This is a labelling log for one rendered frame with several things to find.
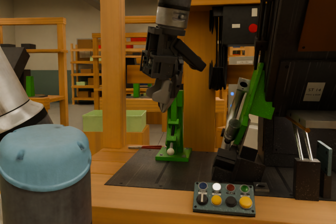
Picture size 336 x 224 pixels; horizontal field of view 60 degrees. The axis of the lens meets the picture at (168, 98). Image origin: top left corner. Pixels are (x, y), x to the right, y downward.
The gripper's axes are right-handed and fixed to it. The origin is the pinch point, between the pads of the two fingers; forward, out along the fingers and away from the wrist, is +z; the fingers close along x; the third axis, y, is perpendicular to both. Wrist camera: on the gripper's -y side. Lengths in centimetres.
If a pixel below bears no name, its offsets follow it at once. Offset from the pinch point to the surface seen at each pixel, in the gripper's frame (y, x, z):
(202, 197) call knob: -5.9, 14.2, 18.6
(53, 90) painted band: -131, -1090, 336
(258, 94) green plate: -31.4, 0.8, -3.6
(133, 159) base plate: -7.7, -31.0, 33.6
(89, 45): -247, -1049, 146
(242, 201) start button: -13.4, 20.1, 17.0
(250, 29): -46, -24, -22
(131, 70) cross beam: -18, -68, 6
